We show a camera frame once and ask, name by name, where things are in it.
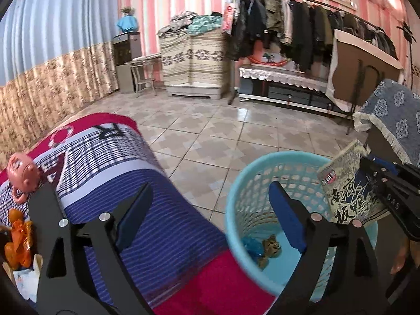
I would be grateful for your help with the white paper item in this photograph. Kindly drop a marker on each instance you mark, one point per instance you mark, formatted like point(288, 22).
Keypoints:
point(24, 279)

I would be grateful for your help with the pink hanging bag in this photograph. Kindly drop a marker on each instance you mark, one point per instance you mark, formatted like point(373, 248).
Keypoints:
point(229, 16)

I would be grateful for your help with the blue covered water bottle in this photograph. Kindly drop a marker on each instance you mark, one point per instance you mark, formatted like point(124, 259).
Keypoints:
point(127, 23)

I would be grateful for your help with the crumpled brown wrapper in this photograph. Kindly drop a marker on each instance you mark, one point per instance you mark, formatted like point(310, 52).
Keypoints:
point(270, 247)

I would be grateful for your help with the pink pig toy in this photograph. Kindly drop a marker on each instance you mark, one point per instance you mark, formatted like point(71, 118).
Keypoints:
point(23, 172)

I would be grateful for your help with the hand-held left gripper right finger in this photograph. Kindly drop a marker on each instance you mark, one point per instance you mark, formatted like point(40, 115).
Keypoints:
point(288, 216)

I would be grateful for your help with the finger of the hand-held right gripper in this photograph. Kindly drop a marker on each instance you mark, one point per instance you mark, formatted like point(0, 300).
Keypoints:
point(374, 174)

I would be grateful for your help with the row of hanging clothes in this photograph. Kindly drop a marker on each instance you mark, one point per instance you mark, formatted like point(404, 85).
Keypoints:
point(295, 26)

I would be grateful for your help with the low television cabinet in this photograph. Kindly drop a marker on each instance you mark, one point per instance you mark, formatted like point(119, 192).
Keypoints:
point(282, 95)

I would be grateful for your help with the light blue plastic basket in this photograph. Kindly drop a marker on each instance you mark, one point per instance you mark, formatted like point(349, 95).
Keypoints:
point(249, 183)

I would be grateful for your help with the blue and floral curtain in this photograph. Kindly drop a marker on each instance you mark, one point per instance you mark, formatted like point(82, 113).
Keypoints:
point(49, 72)

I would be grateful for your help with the white lace cloth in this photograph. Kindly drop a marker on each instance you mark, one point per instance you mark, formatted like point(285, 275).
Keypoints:
point(282, 77)

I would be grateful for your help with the folded brown table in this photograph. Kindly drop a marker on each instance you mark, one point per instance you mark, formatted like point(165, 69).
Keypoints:
point(351, 69)

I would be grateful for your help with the metal clothes rack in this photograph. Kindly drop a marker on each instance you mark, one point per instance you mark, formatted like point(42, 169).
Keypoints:
point(233, 82)

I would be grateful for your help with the teal clothes pile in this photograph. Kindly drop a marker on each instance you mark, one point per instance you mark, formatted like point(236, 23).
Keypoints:
point(205, 23)

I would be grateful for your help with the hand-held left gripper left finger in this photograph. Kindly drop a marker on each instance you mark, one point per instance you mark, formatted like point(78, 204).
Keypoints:
point(134, 216)

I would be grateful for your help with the metal stool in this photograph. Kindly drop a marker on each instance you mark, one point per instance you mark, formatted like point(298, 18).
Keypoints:
point(144, 59)

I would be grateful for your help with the crumpled blue wrapper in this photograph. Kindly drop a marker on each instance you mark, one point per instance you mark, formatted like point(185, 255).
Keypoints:
point(252, 246)

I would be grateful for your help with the printed snack packet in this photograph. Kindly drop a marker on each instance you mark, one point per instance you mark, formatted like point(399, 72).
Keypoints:
point(347, 187)

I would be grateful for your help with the grey water dispenser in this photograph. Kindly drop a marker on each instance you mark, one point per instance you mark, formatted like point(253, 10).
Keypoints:
point(126, 59)

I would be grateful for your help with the orange items on cabinet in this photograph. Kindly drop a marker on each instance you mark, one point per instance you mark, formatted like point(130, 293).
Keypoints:
point(267, 59)

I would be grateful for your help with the blue floral fringed cloth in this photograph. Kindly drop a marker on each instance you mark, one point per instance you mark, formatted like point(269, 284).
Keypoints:
point(393, 111)

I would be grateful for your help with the crumpled orange wrapper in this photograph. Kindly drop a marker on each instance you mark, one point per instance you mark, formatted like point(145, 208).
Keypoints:
point(18, 239)

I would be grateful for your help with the cloth covered cabinet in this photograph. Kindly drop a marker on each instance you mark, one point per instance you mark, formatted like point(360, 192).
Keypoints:
point(193, 62)

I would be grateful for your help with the black stand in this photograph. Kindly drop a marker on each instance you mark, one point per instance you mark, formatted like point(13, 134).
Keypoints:
point(407, 31)

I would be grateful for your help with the grey clothes pile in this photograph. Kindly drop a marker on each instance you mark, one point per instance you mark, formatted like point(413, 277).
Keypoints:
point(175, 23)

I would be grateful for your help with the person's right hand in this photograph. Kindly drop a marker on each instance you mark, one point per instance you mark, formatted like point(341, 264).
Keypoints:
point(402, 256)

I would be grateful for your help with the small green plant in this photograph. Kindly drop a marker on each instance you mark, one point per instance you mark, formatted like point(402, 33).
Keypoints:
point(127, 10)

